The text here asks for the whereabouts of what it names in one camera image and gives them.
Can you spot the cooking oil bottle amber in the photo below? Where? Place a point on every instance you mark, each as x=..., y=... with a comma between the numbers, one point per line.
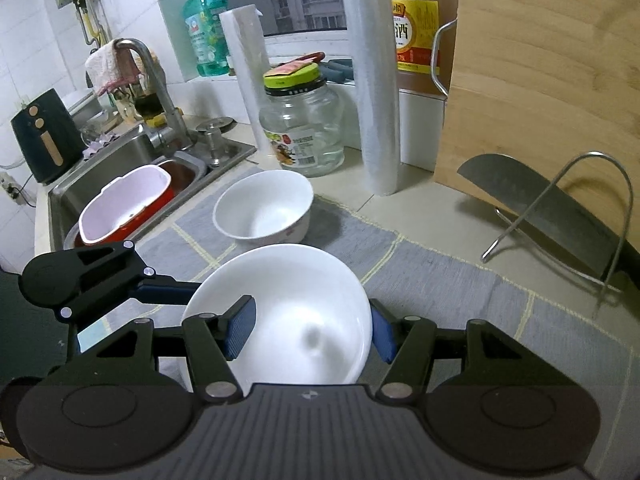
x=424, y=55

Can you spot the steel faucet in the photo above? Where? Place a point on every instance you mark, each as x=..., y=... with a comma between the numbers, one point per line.
x=180, y=138

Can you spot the sink drain plug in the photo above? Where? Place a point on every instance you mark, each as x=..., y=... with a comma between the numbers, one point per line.
x=212, y=131

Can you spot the green dish soap bottle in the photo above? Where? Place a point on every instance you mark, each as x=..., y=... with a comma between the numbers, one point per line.
x=202, y=19

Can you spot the kitchen cleaver knife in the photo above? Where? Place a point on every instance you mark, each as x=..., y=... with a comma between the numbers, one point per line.
x=550, y=214

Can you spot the glass jar green lid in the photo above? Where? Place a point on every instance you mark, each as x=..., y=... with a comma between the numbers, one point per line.
x=302, y=117

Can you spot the plastic bag roll left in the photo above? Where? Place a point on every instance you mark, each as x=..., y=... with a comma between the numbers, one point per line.
x=246, y=44

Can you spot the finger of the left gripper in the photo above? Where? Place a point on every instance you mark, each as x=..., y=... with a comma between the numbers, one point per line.
x=165, y=291

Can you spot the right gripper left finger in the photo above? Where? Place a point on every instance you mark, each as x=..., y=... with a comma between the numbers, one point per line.
x=212, y=342

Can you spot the bamboo cutting board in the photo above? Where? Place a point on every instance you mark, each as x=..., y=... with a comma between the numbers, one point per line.
x=554, y=84

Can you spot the steel sink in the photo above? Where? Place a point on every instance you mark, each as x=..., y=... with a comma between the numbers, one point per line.
x=71, y=193

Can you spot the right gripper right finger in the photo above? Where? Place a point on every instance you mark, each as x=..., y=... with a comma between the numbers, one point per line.
x=405, y=344

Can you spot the dish cloth on faucet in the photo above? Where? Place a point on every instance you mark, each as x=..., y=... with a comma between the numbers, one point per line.
x=111, y=67

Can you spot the plastic wrap roll tall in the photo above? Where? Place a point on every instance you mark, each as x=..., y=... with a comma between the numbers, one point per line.
x=370, y=32

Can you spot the white bowl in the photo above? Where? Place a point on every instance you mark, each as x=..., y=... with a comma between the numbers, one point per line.
x=313, y=322
x=270, y=207

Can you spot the black air fryer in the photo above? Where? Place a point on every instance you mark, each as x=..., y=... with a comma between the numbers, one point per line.
x=48, y=137

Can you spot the red white plastic basin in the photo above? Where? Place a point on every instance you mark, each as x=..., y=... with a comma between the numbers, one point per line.
x=125, y=204

